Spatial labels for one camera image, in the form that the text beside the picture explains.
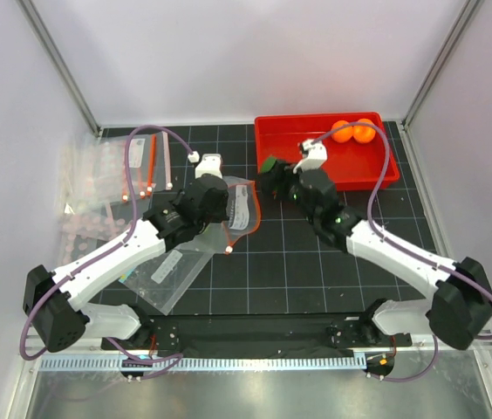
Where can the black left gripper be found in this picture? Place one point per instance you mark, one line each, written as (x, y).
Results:
(222, 215)

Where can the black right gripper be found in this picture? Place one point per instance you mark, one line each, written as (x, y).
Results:
(280, 172)

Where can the orange zipper clear bag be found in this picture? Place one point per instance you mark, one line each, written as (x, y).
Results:
(244, 214)

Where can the dark green lime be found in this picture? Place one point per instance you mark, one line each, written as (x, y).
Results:
(268, 164)

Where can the orange fruit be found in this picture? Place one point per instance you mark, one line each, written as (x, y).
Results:
(341, 131)
(364, 133)

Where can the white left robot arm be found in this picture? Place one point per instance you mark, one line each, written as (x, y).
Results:
(58, 303)

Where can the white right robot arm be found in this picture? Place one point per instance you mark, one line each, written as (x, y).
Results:
(453, 307)

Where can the clear blue zipper bag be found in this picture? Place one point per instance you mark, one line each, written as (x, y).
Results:
(162, 281)

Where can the pink zipper bag stack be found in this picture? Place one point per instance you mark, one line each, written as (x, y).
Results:
(95, 172)

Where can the pink dotted clear bag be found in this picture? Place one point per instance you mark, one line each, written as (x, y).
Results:
(84, 231)

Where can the red plastic tray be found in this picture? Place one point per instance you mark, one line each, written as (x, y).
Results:
(351, 165)

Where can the black grid cutting mat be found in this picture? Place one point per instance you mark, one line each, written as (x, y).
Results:
(283, 267)

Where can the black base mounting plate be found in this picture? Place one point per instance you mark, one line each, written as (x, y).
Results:
(262, 335)

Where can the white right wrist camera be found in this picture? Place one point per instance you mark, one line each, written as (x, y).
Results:
(314, 155)

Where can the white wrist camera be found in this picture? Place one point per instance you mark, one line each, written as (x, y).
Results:
(314, 155)
(210, 164)

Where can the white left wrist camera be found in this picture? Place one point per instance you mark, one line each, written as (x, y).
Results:
(210, 164)

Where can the perforated aluminium rail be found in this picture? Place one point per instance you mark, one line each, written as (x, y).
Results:
(120, 363)

